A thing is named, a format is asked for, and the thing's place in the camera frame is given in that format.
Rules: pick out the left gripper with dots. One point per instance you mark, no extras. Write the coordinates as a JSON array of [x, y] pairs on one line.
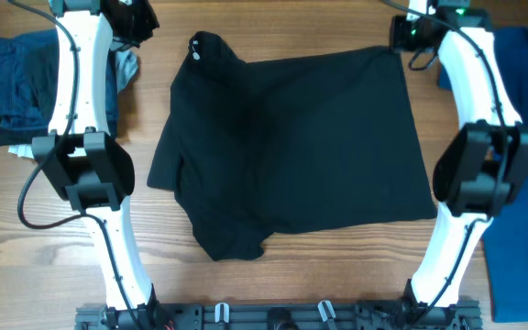
[[149, 23]]

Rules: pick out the folded blue garment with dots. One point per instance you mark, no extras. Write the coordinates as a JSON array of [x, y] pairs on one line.
[[15, 95]]

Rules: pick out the blue shirt on right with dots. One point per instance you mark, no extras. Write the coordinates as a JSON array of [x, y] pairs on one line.
[[525, 183]]

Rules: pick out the folded white garment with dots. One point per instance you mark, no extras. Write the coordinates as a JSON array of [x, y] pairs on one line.
[[123, 67]]

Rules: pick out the folded black garment underneath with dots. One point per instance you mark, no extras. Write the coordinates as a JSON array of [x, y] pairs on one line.
[[17, 130]]

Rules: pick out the black polo shirt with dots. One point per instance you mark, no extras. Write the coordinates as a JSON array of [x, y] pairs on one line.
[[288, 146]]

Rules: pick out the folded black garment on top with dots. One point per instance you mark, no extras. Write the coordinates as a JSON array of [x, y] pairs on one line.
[[42, 70]]

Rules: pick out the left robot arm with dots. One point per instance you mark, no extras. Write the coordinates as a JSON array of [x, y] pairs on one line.
[[86, 167]]

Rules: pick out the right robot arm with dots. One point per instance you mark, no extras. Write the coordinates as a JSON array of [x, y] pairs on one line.
[[483, 168]]

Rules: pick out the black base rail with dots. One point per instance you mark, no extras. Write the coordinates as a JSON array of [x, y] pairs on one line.
[[363, 315]]

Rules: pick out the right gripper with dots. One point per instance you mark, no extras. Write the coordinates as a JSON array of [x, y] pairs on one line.
[[397, 25]]

